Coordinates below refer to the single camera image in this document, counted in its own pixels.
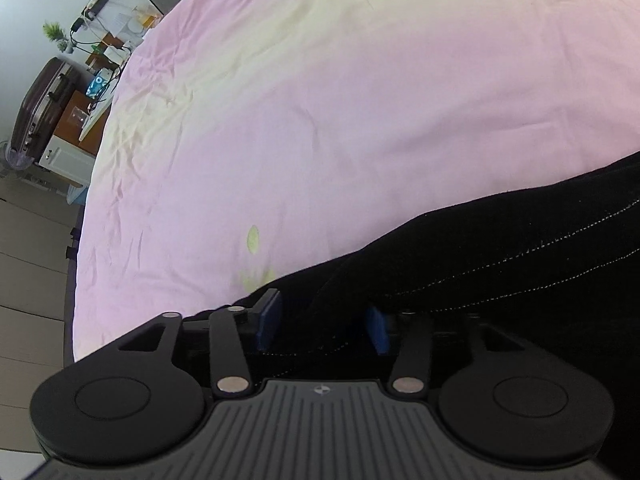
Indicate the small green potted plant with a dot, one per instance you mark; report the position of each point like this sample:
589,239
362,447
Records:
55,34

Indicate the black pants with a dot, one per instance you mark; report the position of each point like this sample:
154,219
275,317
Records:
559,265

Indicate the white standing fan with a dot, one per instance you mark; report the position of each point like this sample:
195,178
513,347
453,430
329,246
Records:
12,160

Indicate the blue box on desk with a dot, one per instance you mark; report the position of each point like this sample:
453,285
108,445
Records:
97,86

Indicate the wooden bedside desk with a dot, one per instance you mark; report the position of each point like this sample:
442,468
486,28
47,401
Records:
83,121

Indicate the white drawer cabinet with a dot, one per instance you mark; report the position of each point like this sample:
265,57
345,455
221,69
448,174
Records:
68,161

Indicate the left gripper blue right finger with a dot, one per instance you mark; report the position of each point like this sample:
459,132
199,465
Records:
378,332

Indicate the pink floral bed sheet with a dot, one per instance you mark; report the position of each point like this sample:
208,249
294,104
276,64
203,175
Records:
249,139

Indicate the black wall power strip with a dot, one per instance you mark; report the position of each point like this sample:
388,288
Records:
94,7

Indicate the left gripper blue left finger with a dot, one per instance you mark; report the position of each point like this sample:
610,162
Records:
261,321

